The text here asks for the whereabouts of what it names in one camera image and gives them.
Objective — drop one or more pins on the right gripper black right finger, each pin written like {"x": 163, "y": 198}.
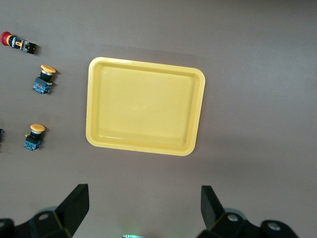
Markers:
{"x": 215, "y": 220}

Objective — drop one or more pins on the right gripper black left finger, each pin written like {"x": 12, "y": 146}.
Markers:
{"x": 62, "y": 220}

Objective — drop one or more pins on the yellow mushroom push button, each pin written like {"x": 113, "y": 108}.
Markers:
{"x": 33, "y": 141}
{"x": 42, "y": 83}

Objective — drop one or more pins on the red button blue body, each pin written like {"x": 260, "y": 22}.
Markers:
{"x": 1, "y": 138}

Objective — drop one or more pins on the yellow plastic tray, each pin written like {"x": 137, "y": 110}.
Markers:
{"x": 146, "y": 106}

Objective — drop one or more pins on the red button orange black body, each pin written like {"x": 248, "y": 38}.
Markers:
{"x": 18, "y": 43}

